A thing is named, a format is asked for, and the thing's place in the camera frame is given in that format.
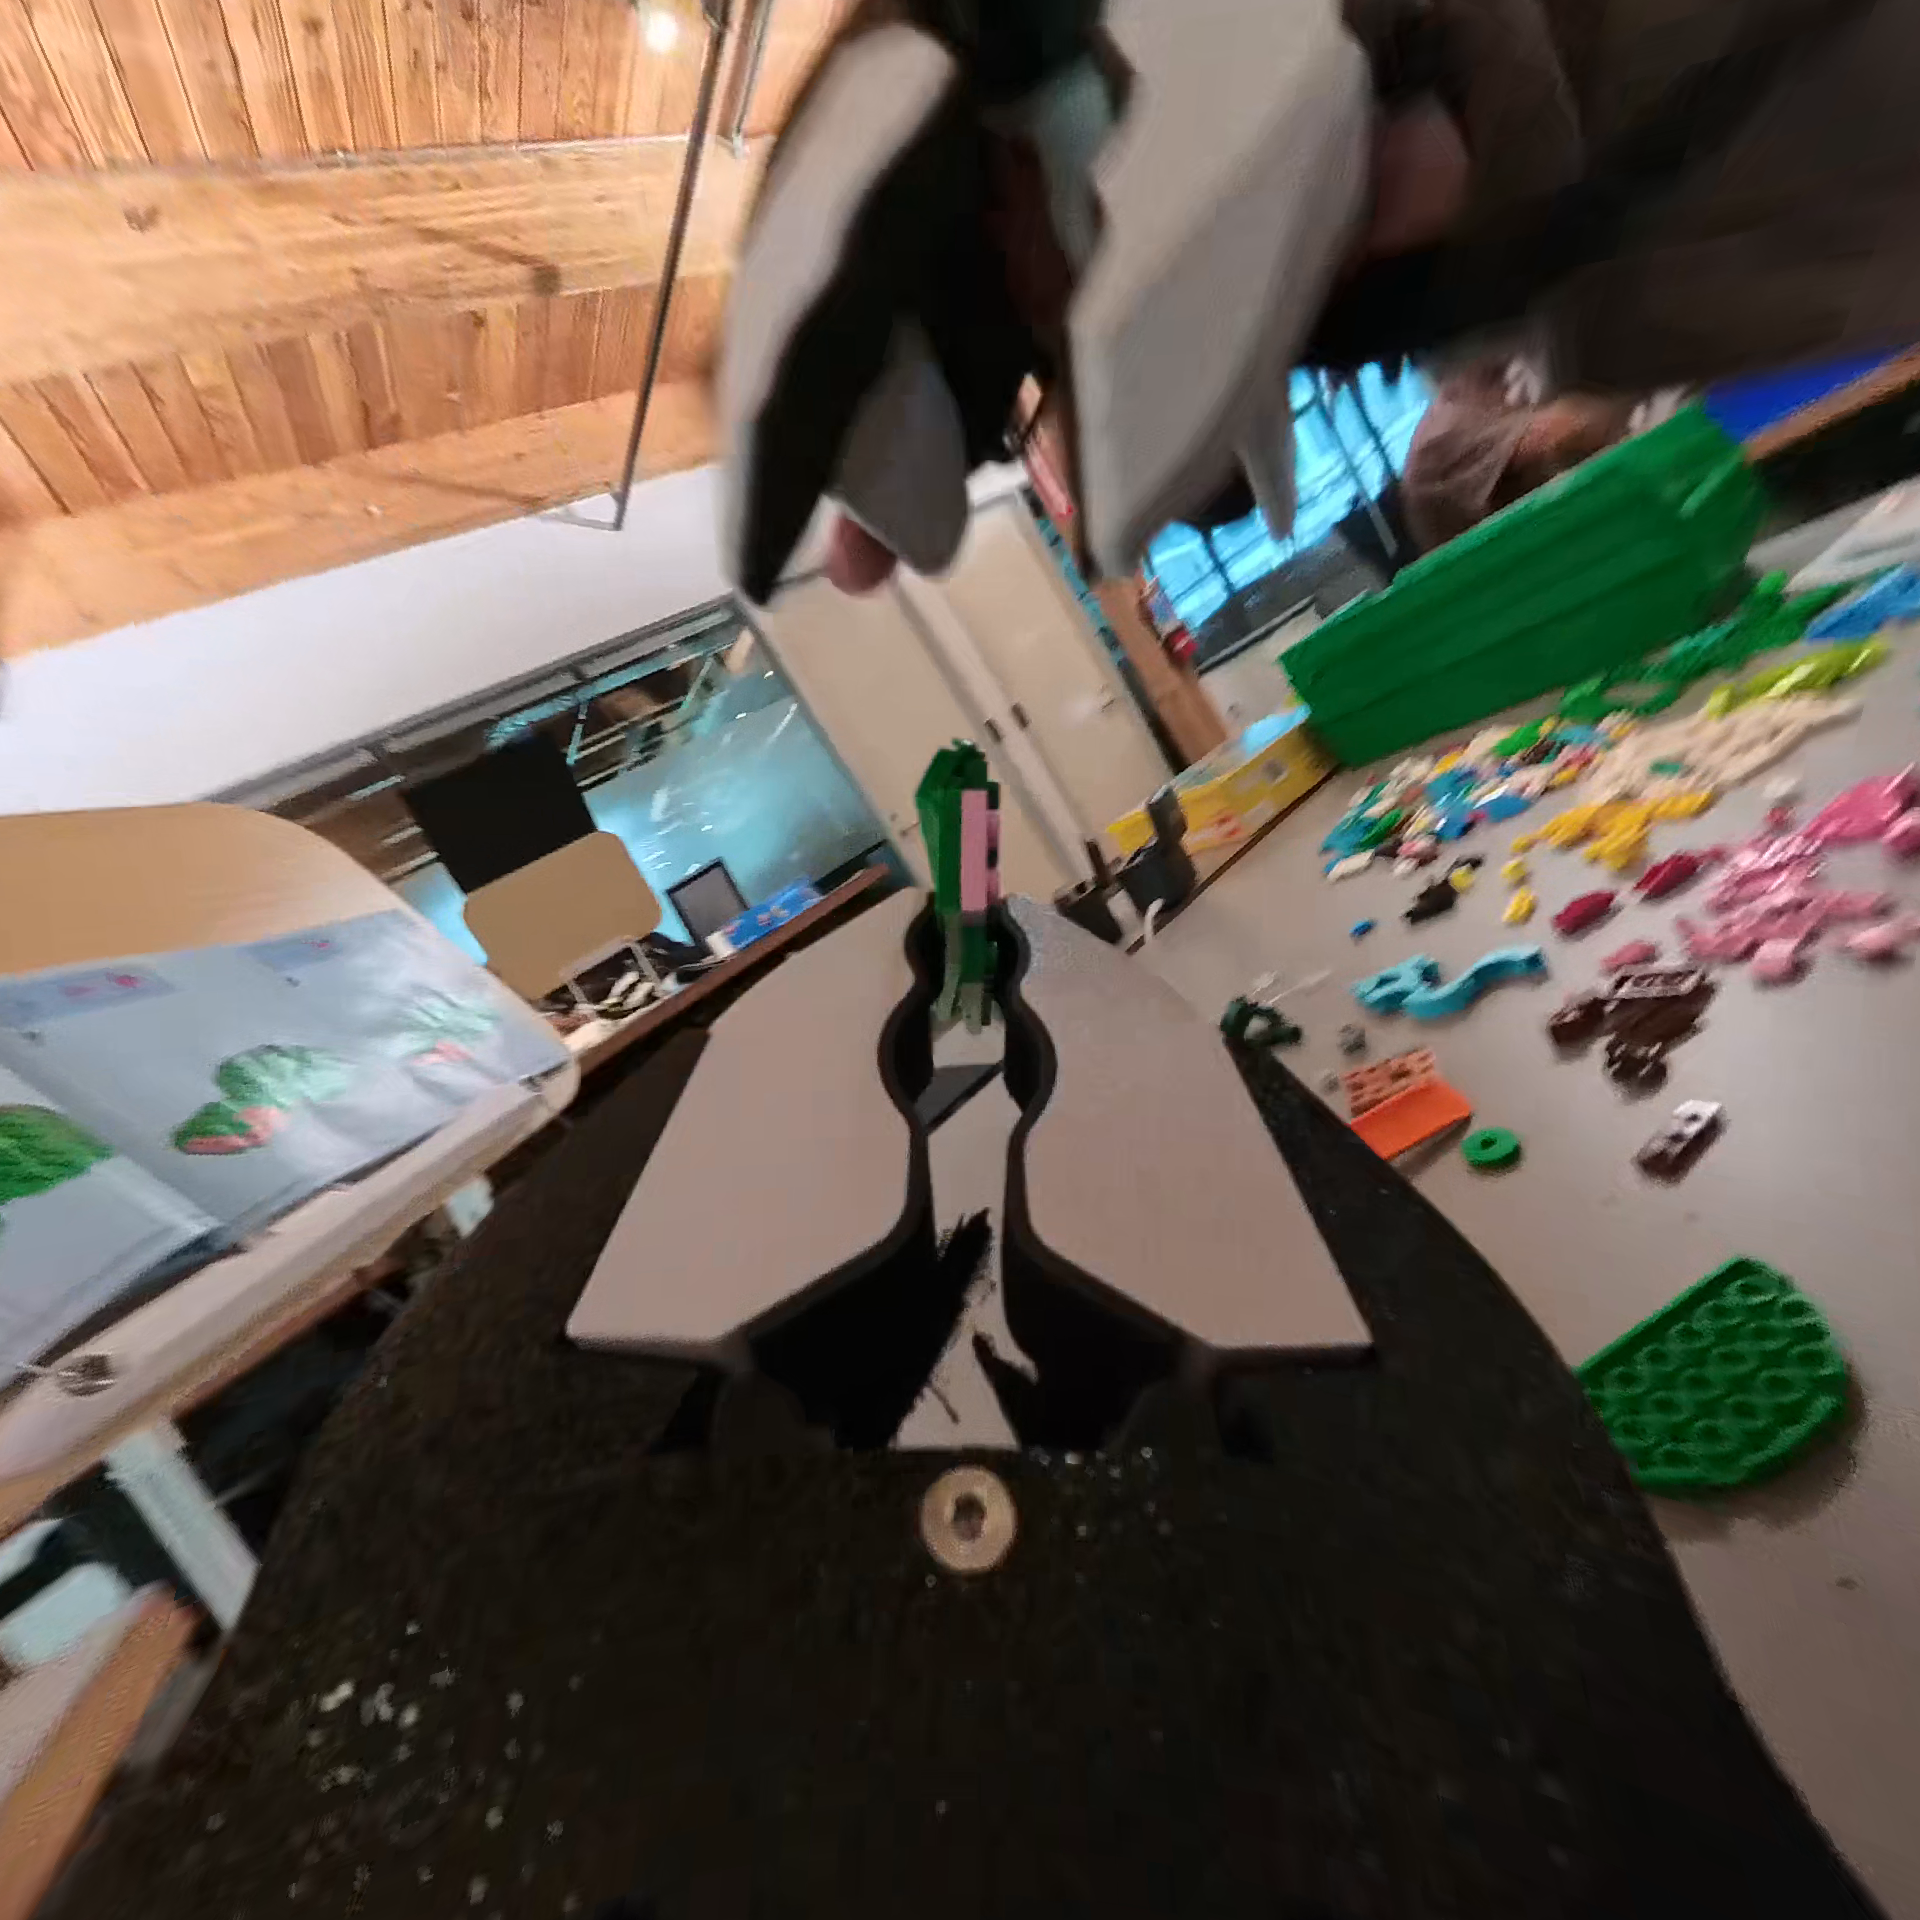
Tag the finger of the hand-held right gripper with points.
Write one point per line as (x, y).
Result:
(819, 271)
(1214, 301)

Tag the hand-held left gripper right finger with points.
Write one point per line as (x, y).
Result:
(1185, 1155)

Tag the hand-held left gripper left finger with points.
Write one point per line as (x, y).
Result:
(750, 1155)

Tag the green and pink lego assembly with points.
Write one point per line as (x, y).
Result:
(949, 839)

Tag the person's right forearm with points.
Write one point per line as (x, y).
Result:
(1723, 181)

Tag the small dark green lego piece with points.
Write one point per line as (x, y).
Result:
(1258, 1027)

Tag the brown brick pattern lego piece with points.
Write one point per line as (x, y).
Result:
(1387, 1078)

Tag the green round lego piece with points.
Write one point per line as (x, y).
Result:
(1490, 1149)

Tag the cyan curved lego piece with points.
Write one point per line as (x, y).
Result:
(1464, 974)

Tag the yellow lego box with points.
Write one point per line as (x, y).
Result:
(1260, 779)

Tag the stack of green lego baseplates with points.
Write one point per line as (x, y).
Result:
(1515, 615)

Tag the lego instruction booklet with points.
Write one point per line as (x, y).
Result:
(299, 1110)

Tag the dark brown lego cluster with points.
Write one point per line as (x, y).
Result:
(1634, 1014)

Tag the dark lego piece white top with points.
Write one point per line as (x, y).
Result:
(1681, 1138)

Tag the pile of mixed lego pieces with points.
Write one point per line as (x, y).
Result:
(1621, 810)

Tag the green quarter round lego plate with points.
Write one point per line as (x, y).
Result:
(1723, 1395)

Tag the person's right hand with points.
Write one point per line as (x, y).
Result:
(1418, 172)

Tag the metal ceiling rod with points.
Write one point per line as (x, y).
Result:
(660, 271)

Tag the orange brick separator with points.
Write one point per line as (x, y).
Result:
(1418, 1126)

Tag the black charger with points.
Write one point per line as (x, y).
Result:
(1161, 863)
(1092, 906)

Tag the beige chair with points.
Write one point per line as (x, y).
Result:
(563, 908)

